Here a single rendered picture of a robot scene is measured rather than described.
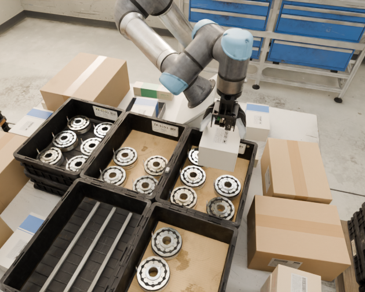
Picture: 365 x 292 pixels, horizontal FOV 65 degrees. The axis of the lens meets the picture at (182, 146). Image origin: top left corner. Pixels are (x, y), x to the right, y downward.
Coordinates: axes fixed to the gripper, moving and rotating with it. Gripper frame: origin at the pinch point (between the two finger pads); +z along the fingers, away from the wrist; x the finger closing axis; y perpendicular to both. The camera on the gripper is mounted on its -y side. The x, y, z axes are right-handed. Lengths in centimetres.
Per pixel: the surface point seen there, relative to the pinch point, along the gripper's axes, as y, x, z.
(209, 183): 0.9, -1.7, 27.8
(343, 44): -191, 83, 53
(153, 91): -62, -47, 36
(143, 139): -15.7, -35.5, 28.0
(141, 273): 42, -16, 25
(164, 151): -11.0, -24.0, 27.9
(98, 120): -22, -61, 28
